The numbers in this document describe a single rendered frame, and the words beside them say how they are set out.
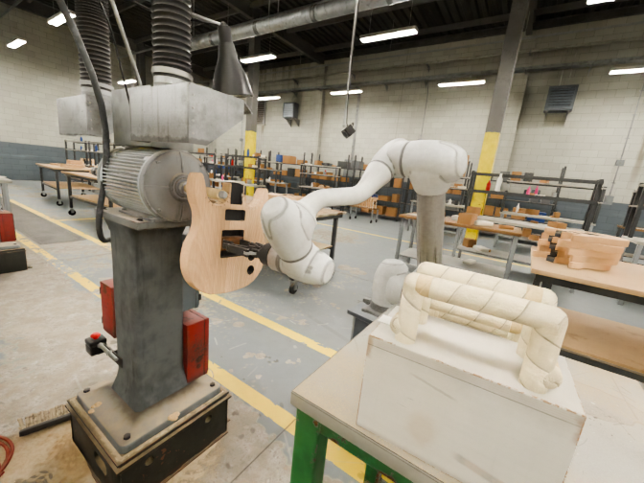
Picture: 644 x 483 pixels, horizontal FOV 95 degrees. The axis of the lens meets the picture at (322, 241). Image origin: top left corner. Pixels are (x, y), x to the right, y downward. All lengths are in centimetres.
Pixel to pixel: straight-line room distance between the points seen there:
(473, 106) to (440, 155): 1103
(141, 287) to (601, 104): 1178
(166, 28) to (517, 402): 111
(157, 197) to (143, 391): 84
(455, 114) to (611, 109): 405
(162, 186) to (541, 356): 106
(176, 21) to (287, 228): 65
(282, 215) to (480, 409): 53
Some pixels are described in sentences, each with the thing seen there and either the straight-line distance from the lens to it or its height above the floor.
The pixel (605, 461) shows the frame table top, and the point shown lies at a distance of 76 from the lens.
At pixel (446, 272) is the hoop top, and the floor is 120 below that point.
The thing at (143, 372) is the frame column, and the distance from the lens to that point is 154.
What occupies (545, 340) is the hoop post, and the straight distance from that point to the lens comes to 46.
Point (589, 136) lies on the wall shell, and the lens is 1182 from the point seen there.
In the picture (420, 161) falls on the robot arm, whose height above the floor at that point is 142.
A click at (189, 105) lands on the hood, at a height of 147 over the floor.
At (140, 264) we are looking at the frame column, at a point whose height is 94.
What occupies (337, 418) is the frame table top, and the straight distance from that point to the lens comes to 60.
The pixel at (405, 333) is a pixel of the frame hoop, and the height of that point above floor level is 112.
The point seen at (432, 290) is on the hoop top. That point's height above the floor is 120.
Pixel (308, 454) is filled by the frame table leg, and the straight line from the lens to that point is 72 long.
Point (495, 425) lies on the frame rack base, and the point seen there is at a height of 104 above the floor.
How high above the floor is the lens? 134
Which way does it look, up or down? 13 degrees down
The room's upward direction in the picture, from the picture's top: 6 degrees clockwise
